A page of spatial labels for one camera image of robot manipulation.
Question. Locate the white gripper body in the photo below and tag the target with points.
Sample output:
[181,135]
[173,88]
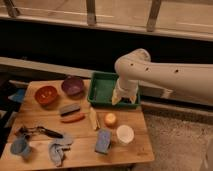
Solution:
[126,88]

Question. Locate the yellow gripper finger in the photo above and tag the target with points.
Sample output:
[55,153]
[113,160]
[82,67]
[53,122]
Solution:
[133,99]
[115,98]

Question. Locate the yellow banana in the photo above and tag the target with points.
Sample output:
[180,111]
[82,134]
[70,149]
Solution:
[94,119]

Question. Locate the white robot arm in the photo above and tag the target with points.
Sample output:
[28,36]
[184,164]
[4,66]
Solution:
[195,80]

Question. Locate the white paper cup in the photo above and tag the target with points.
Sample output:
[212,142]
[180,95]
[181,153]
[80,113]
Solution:
[125,134]

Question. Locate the green plastic tray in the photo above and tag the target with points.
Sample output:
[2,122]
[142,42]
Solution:
[101,90]

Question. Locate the orange round fruit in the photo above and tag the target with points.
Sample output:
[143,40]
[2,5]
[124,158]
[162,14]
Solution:
[110,120]

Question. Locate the purple bowl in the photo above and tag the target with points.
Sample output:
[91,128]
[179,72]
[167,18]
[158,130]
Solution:
[72,85]

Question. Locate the orange carrot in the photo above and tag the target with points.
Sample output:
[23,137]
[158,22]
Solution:
[73,118]

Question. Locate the blue sponge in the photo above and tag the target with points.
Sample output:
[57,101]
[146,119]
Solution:
[103,141]

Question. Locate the grey blue eraser block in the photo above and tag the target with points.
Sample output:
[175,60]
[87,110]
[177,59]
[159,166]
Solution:
[69,108]

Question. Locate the orange bowl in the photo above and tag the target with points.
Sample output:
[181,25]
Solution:
[46,95]

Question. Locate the blue crumpled cloth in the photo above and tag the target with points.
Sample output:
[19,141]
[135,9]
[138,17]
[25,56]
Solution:
[57,147]

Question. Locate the blue object beside table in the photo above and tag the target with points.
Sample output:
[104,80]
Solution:
[18,96]

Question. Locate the black handled peeler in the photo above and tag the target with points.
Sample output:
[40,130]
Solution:
[26,131]

